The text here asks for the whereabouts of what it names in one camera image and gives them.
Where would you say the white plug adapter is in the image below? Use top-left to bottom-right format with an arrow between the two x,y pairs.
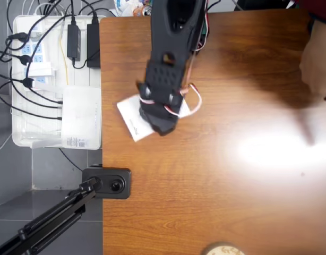
25,62 -> 53,77

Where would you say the wide black power adapter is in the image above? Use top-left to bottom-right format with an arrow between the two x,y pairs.
86,23 -> 101,69

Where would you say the orange white mouse box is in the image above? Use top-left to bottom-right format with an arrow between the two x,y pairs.
116,93 -> 195,143

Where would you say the colourful printed bowl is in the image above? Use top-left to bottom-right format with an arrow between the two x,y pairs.
114,0 -> 153,17

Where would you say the seated person body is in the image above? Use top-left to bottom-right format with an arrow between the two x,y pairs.
295,0 -> 326,27

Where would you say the slim black power adapter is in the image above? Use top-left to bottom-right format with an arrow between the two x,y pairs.
66,24 -> 82,62

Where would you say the white router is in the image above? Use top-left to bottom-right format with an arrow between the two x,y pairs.
60,85 -> 102,151

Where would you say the black office chair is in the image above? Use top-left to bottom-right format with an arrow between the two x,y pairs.
233,0 -> 296,12

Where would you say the white power strip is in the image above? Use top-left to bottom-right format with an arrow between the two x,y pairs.
16,18 -> 55,90

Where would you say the red white servo cable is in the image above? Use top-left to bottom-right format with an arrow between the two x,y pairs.
138,82 -> 203,118

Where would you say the person bare hand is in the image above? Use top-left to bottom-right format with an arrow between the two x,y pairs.
298,22 -> 326,97

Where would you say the clear plastic box with electronics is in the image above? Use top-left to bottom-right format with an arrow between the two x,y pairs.
12,14 -> 108,149

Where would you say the black power plug cable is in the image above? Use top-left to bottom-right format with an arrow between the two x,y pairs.
0,77 -> 36,89
0,49 -> 33,66
5,31 -> 30,43

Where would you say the round wooden coaster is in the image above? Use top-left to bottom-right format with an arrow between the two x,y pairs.
202,242 -> 246,255

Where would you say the thin yellow cable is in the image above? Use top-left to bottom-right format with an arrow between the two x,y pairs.
58,23 -> 70,86

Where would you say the black stand base with post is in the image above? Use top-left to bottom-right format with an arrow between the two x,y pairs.
81,166 -> 132,200

